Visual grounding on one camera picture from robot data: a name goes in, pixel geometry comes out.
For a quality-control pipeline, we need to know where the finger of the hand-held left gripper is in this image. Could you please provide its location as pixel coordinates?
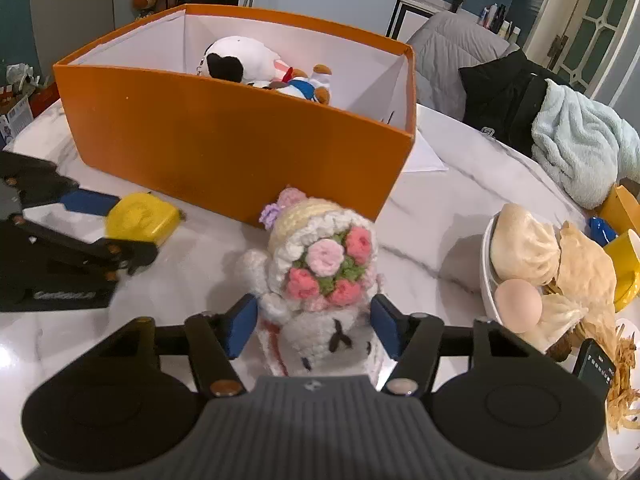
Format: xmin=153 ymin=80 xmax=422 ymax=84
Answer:
xmin=0 ymin=216 xmax=160 ymax=286
xmin=0 ymin=151 xmax=122 ymax=219

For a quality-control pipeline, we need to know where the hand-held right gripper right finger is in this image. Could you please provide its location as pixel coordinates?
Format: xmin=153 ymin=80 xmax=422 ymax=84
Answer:
xmin=371 ymin=294 xmax=536 ymax=397

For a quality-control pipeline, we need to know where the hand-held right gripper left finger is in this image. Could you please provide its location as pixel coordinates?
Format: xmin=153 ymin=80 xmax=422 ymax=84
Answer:
xmin=102 ymin=293 xmax=259 ymax=398

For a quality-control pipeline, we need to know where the yellow round container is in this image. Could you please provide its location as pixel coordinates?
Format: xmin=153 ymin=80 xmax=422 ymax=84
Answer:
xmin=104 ymin=192 xmax=182 ymax=247

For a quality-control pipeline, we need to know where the crocheted bunny with flowers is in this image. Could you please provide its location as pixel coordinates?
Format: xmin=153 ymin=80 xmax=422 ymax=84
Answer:
xmin=235 ymin=186 xmax=388 ymax=377

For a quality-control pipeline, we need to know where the orange cardboard box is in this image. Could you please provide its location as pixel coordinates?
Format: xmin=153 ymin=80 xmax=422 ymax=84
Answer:
xmin=53 ymin=3 xmax=417 ymax=226

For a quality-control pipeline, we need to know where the black and white plush toy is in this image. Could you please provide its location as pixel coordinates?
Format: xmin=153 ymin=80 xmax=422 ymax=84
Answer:
xmin=196 ymin=35 xmax=281 ymax=86

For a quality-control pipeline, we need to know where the brown plush toy blue bag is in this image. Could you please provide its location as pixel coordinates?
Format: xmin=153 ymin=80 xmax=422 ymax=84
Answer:
xmin=260 ymin=62 xmax=335 ymax=106

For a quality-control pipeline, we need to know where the white bowl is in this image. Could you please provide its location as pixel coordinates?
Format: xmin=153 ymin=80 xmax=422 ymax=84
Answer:
xmin=479 ymin=210 xmax=591 ymax=361

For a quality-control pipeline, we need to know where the blue and white carton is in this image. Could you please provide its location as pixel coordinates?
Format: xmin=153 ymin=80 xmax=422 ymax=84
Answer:
xmin=0 ymin=94 xmax=36 ymax=147

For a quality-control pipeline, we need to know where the red carton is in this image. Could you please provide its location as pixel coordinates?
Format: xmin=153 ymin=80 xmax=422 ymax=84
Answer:
xmin=27 ymin=82 xmax=62 ymax=117

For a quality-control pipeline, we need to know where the brown egg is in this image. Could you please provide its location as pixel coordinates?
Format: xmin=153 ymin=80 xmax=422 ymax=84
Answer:
xmin=492 ymin=279 xmax=543 ymax=334

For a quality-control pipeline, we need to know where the crumpled white tissue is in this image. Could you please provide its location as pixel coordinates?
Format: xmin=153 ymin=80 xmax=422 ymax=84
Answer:
xmin=5 ymin=62 xmax=41 ymax=89

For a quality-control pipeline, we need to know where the steamed bun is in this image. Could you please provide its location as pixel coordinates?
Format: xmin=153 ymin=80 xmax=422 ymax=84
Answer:
xmin=490 ymin=203 xmax=561 ymax=287

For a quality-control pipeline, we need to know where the small steamed dumpling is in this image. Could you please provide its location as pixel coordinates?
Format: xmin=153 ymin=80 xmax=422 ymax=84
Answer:
xmin=537 ymin=292 xmax=590 ymax=348

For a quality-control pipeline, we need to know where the white paper sheet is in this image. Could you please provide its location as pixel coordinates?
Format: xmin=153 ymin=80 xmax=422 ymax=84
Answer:
xmin=402 ymin=132 xmax=449 ymax=173

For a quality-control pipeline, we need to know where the flatbread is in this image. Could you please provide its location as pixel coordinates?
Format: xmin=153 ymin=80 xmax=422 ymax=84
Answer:
xmin=552 ymin=220 xmax=618 ymax=356

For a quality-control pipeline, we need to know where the small blue object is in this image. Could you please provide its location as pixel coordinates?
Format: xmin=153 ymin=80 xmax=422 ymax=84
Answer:
xmin=587 ymin=216 xmax=618 ymax=246

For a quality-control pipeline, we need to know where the plate of shredded potato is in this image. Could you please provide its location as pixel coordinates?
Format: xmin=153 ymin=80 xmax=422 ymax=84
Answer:
xmin=602 ymin=317 xmax=640 ymax=472

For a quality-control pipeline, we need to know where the yellow carton box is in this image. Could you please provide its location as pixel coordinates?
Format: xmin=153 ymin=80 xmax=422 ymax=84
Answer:
xmin=597 ymin=184 xmax=640 ymax=313

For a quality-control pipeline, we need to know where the black jacket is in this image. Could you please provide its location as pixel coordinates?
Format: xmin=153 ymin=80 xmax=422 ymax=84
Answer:
xmin=458 ymin=50 xmax=588 ymax=161

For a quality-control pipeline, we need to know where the light fleece blanket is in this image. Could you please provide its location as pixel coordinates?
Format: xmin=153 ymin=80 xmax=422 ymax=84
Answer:
xmin=531 ymin=80 xmax=640 ymax=210

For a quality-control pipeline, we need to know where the white side table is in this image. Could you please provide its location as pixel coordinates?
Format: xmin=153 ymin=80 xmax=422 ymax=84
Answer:
xmin=387 ymin=0 xmax=453 ymax=41

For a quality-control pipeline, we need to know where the row of toiletry bottles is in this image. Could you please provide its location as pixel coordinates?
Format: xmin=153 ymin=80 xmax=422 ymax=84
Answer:
xmin=477 ymin=2 xmax=522 ymax=41

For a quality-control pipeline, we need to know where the white glass panel door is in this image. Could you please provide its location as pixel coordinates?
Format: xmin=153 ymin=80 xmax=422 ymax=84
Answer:
xmin=525 ymin=0 xmax=640 ymax=101

